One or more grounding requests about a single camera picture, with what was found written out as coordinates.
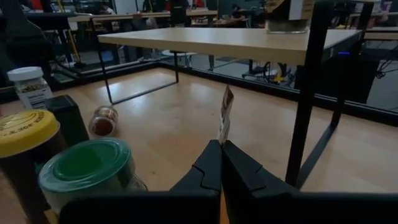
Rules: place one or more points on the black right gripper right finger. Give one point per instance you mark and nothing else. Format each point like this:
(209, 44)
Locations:
(242, 177)

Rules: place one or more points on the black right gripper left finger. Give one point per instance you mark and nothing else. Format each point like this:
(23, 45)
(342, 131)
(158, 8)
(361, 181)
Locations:
(205, 174)

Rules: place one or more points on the spice packet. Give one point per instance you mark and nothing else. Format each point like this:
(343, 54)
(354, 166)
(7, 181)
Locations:
(225, 115)

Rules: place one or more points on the small brown spice jar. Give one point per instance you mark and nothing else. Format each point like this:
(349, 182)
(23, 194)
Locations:
(104, 122)

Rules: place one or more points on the green-lid oregano jar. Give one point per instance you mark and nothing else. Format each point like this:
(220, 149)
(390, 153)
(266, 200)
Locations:
(87, 168)

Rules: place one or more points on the dark green spice tin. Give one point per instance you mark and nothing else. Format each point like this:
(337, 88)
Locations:
(66, 119)

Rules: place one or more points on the tan-lid furikake jar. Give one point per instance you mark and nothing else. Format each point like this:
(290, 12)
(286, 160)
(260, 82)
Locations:
(287, 17)

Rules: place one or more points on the yellow-lid brown spice bottle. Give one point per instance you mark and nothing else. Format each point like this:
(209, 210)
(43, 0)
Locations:
(25, 133)

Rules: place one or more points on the white-lid bagel sesame jar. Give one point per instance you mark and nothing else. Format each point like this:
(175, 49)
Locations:
(29, 88)

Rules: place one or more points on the wooden shelf black metal legs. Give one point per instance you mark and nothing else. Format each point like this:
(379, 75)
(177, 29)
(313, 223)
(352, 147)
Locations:
(217, 40)

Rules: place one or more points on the white floor lamp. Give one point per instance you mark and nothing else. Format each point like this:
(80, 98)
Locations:
(178, 53)

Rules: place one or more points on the black computer case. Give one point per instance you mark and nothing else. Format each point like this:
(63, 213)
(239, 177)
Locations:
(357, 77)

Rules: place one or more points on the person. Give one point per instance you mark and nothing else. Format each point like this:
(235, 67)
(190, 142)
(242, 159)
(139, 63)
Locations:
(237, 11)

